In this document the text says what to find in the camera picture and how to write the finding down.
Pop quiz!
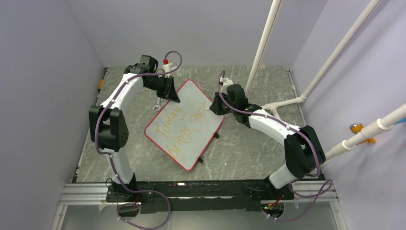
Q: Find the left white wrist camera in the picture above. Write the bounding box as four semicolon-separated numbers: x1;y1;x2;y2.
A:
158;59;178;78

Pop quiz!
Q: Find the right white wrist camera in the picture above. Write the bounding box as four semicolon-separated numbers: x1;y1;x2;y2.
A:
219;77;234;93

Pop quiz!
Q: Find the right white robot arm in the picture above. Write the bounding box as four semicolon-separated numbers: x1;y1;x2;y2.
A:
209;84;326;199

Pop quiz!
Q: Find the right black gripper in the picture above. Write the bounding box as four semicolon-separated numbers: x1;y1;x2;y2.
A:
210;91;237;116

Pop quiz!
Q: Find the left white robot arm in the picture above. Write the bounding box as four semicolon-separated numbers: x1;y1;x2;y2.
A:
89;55;182;201

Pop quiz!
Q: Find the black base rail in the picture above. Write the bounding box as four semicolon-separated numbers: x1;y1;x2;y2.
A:
106;179;294;214

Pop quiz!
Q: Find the orange tool at edge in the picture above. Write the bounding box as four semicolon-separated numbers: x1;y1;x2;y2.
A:
98;79;104;92

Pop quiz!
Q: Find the white PVC pipe frame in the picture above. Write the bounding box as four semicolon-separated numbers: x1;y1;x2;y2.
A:
244;0;383;120

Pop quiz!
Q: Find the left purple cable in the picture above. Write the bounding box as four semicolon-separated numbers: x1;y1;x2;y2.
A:
94;50;183;230

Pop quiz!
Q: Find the white PVC pipe right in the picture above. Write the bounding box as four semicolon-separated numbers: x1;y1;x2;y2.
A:
325;104;406;162

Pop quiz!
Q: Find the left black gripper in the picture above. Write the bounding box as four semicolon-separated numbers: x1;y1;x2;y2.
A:
146;75;180;103

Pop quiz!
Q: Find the silver wrench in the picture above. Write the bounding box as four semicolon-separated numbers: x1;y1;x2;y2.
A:
153;97;161;112

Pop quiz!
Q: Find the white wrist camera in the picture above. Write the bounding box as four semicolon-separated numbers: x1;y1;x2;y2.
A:
219;77;234;93
158;59;178;78

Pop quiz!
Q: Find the red-framed whiteboard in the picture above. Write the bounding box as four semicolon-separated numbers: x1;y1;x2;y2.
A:
144;79;225;171

